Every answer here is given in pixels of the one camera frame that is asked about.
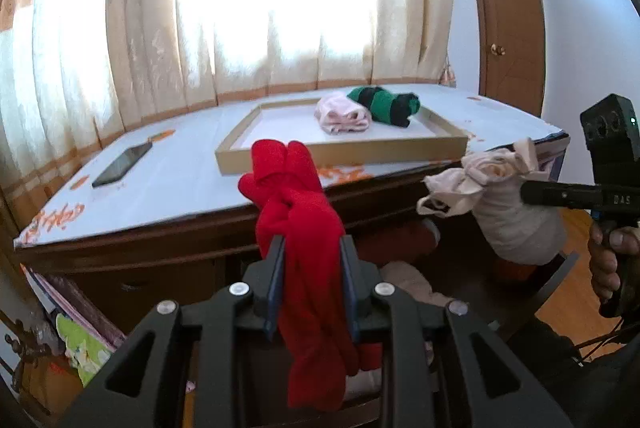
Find pink underwear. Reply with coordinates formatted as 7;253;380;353
315;92;373;136

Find green black striped underwear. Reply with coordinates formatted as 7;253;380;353
346;86;420;129

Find shallow cardboard tray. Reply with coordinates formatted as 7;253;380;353
215;98;471;176

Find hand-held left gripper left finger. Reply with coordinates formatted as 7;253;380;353
62;235;288;428

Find person's right hand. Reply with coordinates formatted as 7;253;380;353
587;223;640;303

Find dark wooden dresser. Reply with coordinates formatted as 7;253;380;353
14;133;581;428

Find stack of pink-edged books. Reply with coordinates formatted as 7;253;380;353
22;264;126;351

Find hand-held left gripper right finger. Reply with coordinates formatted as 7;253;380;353
340;235;573;428

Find green cartoon print sheet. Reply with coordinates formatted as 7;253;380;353
55;312;115;386

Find person's dark clothing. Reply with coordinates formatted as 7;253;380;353
510;318;640;428

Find bright red underwear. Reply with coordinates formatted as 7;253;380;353
237;139;361;411

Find dark red underwear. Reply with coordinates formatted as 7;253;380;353
357;220;441;266

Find white orange printed table cover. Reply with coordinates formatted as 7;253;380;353
14;82;571;249

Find white underwear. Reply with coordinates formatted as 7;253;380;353
417;138;568;266

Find dark wooden drawer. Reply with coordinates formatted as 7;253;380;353
215;208;581;428

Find black smartphone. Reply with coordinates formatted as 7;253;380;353
91;141;153;189

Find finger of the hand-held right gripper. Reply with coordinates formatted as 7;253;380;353
520;180;603;211

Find cream and orange curtain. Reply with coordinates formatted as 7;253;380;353
0;0;458;203

